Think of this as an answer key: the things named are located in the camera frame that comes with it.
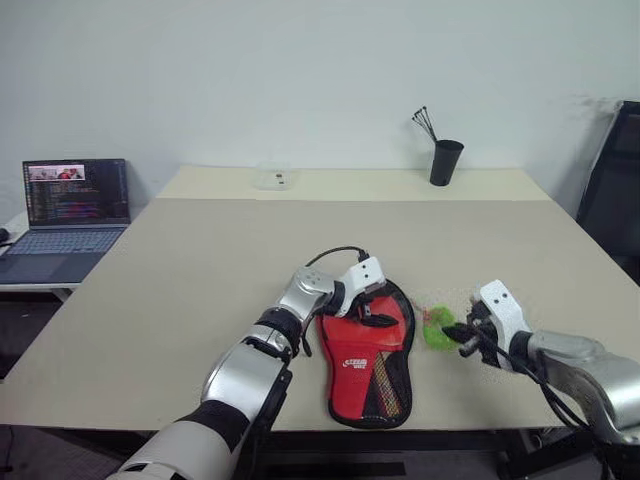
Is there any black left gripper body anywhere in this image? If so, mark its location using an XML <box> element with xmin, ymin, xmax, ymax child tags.
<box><xmin>349</xmin><ymin>292</ymin><xmax>382</xmax><ymax>327</ymax></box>

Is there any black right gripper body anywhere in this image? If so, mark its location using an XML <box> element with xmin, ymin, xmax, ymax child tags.
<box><xmin>458</xmin><ymin>297</ymin><xmax>512</xmax><ymax>370</ymax></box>

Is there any black red mesh paddle case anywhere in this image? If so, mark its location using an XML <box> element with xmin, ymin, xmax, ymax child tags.
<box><xmin>313</xmin><ymin>279</ymin><xmax>417</xmax><ymax>430</ymax></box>

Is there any clear plastic box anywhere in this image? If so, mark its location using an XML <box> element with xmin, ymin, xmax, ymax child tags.
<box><xmin>252</xmin><ymin>160</ymin><xmax>300</xmax><ymax>191</ymax></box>

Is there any black plastic cup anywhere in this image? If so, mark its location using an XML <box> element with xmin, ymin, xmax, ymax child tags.
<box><xmin>429</xmin><ymin>139</ymin><xmax>466</xmax><ymax>188</ymax></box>

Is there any black office chair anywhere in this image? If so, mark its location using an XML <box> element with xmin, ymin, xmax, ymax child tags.
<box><xmin>574</xmin><ymin>99</ymin><xmax>640</xmax><ymax>289</ymax></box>

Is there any thin black stick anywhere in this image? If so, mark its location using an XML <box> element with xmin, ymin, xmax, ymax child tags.
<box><xmin>412</xmin><ymin>114</ymin><xmax>440</xmax><ymax>143</ymax></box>
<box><xmin>410</xmin><ymin>118</ymin><xmax>439</xmax><ymax>143</ymax></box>
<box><xmin>421</xmin><ymin>105</ymin><xmax>441</xmax><ymax>143</ymax></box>
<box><xmin>416</xmin><ymin>110</ymin><xmax>440</xmax><ymax>143</ymax></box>

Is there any open blue-grey laptop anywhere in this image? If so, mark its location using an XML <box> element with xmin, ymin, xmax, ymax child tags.
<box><xmin>0</xmin><ymin>158</ymin><xmax>132</xmax><ymax>285</ymax></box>

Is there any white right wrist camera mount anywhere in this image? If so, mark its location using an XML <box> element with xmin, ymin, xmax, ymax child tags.
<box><xmin>472</xmin><ymin>280</ymin><xmax>534</xmax><ymax>372</ymax></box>

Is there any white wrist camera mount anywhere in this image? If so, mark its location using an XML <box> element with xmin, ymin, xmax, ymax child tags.
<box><xmin>472</xmin><ymin>280</ymin><xmax>534</xmax><ymax>372</ymax></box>
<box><xmin>333</xmin><ymin>256</ymin><xmax>387</xmax><ymax>319</ymax></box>

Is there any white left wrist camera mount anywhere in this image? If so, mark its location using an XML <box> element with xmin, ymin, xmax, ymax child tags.
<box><xmin>333</xmin><ymin>256</ymin><xmax>387</xmax><ymax>319</ymax></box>

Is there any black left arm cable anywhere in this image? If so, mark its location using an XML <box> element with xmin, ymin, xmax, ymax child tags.
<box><xmin>298</xmin><ymin>245</ymin><xmax>370</xmax><ymax>359</ymax></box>

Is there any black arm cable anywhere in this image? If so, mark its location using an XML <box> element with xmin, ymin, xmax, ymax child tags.
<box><xmin>298</xmin><ymin>245</ymin><xmax>370</xmax><ymax>359</ymax></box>
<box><xmin>473</xmin><ymin>327</ymin><xmax>592</xmax><ymax>430</ymax></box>

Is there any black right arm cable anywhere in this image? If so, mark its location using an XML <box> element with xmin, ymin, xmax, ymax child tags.
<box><xmin>473</xmin><ymin>327</ymin><xmax>592</xmax><ymax>430</ymax></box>

